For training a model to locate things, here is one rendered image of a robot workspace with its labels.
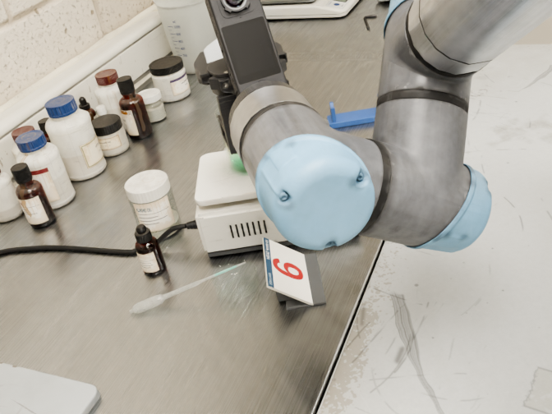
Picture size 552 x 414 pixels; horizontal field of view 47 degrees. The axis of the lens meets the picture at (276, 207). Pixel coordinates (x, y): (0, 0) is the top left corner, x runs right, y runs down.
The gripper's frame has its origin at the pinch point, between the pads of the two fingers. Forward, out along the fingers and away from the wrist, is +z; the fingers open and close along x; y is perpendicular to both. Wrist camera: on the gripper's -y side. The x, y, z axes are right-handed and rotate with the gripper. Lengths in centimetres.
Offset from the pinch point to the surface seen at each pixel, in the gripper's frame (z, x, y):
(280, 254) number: -10.2, -0.2, 23.4
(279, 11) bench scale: 82, 25, 22
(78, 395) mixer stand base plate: -20.7, -24.9, 25.4
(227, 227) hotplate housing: -4.6, -5.2, 21.4
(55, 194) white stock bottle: 20.1, -28.0, 23.0
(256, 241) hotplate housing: -5.2, -2.1, 24.1
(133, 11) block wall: 74, -9, 12
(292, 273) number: -13.3, 0.2, 24.3
